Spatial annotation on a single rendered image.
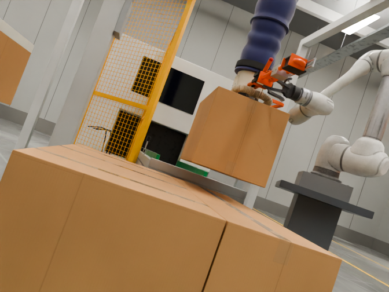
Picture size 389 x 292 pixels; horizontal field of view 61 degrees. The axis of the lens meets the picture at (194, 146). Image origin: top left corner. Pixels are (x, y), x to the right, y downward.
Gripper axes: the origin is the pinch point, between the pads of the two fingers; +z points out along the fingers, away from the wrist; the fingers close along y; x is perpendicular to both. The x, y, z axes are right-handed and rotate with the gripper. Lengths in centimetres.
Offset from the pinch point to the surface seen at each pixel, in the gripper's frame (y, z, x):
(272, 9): -45.1, 3.7, 16.5
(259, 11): -44, 10, 23
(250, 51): -18.2, 6.8, 19.1
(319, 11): -481, -331, 706
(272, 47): -25.0, -4.2, 17.2
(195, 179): 63, 3, 54
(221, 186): 61, -15, 54
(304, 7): -471, -284, 709
